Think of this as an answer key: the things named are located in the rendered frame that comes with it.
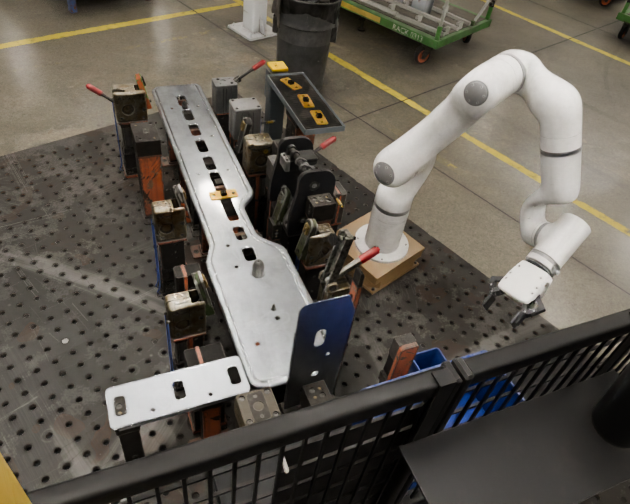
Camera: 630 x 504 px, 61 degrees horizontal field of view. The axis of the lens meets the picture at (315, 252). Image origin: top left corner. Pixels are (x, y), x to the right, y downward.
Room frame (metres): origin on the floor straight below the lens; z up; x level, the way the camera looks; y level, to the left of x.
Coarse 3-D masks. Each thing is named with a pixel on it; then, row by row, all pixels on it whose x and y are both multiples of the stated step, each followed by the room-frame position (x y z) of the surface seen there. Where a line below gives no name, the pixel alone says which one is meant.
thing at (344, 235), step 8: (344, 232) 0.94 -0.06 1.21; (336, 240) 0.91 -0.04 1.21; (344, 240) 0.92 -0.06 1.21; (352, 240) 0.92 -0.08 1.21; (336, 248) 0.94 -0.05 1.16; (344, 248) 0.92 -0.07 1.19; (336, 256) 0.93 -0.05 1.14; (344, 256) 0.92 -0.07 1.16; (328, 264) 0.93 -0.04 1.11; (336, 264) 0.91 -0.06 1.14; (328, 272) 0.93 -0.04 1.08; (336, 272) 0.91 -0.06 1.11; (320, 280) 0.93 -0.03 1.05; (328, 280) 0.91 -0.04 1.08; (336, 280) 0.91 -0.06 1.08
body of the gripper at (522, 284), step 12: (528, 264) 1.05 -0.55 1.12; (504, 276) 1.04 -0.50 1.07; (516, 276) 1.02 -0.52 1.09; (528, 276) 1.01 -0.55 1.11; (540, 276) 1.01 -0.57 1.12; (504, 288) 1.00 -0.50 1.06; (516, 288) 0.99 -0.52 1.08; (528, 288) 0.98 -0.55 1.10; (540, 288) 0.98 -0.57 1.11; (516, 300) 1.00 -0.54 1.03; (528, 300) 0.95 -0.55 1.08
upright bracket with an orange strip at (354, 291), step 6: (360, 270) 0.84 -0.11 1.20; (354, 276) 0.85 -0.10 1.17; (360, 276) 0.83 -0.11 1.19; (354, 282) 0.84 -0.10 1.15; (360, 282) 0.83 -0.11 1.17; (354, 288) 0.84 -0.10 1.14; (360, 288) 0.83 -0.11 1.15; (354, 294) 0.83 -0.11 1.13; (360, 294) 0.83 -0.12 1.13; (354, 300) 0.83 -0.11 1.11; (342, 360) 0.83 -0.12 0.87
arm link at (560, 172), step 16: (544, 160) 1.13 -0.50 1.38; (560, 160) 1.11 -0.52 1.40; (576, 160) 1.11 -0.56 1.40; (544, 176) 1.12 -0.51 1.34; (560, 176) 1.10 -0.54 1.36; (576, 176) 1.11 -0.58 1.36; (544, 192) 1.12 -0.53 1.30; (560, 192) 1.09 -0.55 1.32; (576, 192) 1.10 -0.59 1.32; (528, 208) 1.15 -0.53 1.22; (544, 208) 1.19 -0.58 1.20; (528, 224) 1.15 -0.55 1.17; (528, 240) 1.13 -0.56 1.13
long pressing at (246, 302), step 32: (160, 96) 1.77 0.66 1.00; (192, 96) 1.81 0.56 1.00; (192, 160) 1.41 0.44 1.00; (224, 160) 1.44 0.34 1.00; (192, 192) 1.26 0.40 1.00; (224, 224) 1.13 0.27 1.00; (224, 256) 1.01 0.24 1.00; (256, 256) 1.03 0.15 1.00; (288, 256) 1.05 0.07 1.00; (224, 288) 0.90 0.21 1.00; (256, 288) 0.91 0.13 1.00; (288, 288) 0.93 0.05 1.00; (256, 320) 0.81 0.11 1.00; (288, 320) 0.83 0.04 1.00; (256, 352) 0.72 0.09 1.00; (288, 352) 0.74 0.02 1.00; (256, 384) 0.64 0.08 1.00
